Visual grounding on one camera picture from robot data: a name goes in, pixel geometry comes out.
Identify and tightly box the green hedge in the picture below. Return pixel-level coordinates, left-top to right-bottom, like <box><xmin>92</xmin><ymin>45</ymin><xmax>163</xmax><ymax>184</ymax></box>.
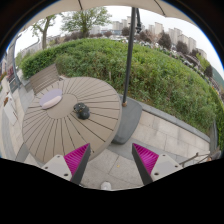
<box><xmin>21</xmin><ymin>39</ymin><xmax>224</xmax><ymax>149</ymax></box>

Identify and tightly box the lavender mouse pad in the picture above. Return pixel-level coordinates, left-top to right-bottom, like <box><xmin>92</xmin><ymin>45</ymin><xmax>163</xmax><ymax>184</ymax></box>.
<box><xmin>40</xmin><ymin>89</ymin><xmax>62</xmax><ymax>107</ymax></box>

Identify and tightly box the pink wrist rest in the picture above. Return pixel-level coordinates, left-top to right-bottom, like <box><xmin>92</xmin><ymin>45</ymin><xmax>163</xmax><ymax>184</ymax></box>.
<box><xmin>42</xmin><ymin>96</ymin><xmax>62</xmax><ymax>109</ymax></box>

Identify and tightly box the round slatted outdoor table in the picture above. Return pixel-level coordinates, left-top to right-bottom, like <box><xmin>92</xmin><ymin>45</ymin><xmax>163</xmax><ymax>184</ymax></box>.
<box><xmin>22</xmin><ymin>77</ymin><xmax>122</xmax><ymax>163</ymax></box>

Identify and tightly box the slatted outdoor chair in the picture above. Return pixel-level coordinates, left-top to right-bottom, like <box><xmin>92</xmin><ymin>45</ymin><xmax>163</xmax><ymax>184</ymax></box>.
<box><xmin>29</xmin><ymin>64</ymin><xmax>60</xmax><ymax>95</ymax></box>

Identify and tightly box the dark parasol pole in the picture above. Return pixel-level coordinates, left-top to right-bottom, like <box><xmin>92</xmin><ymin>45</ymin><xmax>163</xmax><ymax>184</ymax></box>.
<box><xmin>122</xmin><ymin>7</ymin><xmax>136</xmax><ymax>107</ymax></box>

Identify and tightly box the black computer mouse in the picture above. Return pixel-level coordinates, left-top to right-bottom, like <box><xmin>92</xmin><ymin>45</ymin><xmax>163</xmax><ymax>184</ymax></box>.
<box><xmin>74</xmin><ymin>102</ymin><xmax>90</xmax><ymax>120</ymax></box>

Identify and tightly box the white shoe tip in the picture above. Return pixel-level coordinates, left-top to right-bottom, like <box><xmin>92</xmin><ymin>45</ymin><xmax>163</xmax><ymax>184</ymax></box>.
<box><xmin>101</xmin><ymin>181</ymin><xmax>112</xmax><ymax>191</ymax></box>

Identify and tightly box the beige parasol canopy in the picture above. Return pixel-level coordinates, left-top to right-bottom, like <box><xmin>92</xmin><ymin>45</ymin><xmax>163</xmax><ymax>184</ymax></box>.
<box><xmin>21</xmin><ymin>0</ymin><xmax>195</xmax><ymax>31</ymax></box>

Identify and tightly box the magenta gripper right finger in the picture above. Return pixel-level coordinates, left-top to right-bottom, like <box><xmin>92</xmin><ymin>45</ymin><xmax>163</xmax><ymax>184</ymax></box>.
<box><xmin>132</xmin><ymin>143</ymin><xmax>182</xmax><ymax>185</ymax></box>

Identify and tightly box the grey parasol base slab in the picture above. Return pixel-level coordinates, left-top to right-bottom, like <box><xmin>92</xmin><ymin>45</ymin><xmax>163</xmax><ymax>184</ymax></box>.
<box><xmin>112</xmin><ymin>98</ymin><xmax>142</xmax><ymax>145</ymax></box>

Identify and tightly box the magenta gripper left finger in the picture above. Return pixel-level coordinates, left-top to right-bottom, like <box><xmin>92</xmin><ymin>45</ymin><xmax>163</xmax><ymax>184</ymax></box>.
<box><xmin>42</xmin><ymin>143</ymin><xmax>91</xmax><ymax>185</ymax></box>

